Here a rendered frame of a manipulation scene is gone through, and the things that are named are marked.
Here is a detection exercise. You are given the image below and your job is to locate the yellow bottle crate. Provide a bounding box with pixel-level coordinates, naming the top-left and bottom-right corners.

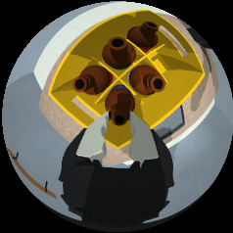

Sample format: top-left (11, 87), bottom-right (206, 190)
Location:
top-left (48, 10), bottom-right (205, 149)

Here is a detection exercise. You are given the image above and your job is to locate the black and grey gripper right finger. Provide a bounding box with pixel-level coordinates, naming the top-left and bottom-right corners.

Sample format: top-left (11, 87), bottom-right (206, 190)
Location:
top-left (128, 111), bottom-right (174, 188)

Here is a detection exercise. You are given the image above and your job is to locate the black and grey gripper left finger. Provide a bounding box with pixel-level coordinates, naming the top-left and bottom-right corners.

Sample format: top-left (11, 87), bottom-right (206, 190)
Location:
top-left (59, 111), bottom-right (111, 182)

